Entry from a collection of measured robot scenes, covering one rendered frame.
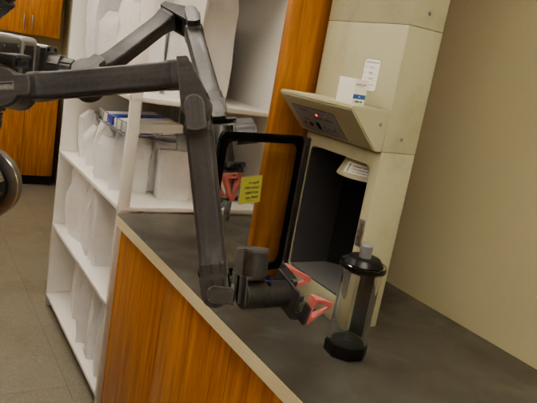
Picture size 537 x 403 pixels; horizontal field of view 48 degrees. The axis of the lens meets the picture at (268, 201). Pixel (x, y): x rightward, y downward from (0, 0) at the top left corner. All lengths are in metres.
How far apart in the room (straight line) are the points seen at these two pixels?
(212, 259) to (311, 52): 0.77
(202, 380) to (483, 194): 0.94
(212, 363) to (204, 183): 0.60
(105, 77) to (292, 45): 0.64
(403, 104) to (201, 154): 0.53
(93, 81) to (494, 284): 1.18
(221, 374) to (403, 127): 0.77
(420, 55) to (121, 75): 0.70
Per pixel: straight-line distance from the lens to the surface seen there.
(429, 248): 1.95
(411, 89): 1.50
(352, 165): 1.60
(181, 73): 1.22
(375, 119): 1.44
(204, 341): 1.68
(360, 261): 1.36
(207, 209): 1.22
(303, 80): 1.75
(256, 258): 1.22
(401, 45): 1.48
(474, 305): 1.85
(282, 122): 1.73
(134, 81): 1.25
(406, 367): 1.49
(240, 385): 1.52
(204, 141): 1.22
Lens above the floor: 1.57
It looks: 13 degrees down
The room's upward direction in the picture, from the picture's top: 10 degrees clockwise
